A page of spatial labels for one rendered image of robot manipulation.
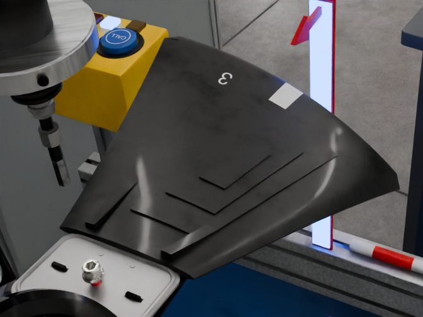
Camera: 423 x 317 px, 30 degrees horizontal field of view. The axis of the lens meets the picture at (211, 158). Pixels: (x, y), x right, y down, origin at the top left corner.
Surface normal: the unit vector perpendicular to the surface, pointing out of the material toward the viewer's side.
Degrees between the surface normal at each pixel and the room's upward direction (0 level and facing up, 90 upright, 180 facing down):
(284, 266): 90
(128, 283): 7
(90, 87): 90
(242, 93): 15
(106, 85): 90
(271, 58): 0
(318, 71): 90
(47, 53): 0
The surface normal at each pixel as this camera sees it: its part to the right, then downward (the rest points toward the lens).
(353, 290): -0.48, 0.62
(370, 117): -0.10, -0.74
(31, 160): 0.87, 0.26
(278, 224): 0.26, -0.72
